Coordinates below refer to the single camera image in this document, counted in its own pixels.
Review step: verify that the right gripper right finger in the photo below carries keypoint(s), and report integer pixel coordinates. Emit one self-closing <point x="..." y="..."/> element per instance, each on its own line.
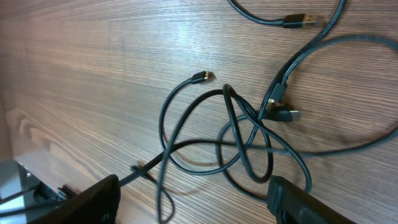
<point x="291" y="205"/>

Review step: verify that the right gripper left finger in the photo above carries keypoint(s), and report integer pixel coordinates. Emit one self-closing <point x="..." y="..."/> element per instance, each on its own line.
<point x="97" y="204"/>

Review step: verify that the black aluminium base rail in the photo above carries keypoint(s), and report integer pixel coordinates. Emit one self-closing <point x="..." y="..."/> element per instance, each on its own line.
<point x="21" y="190"/>

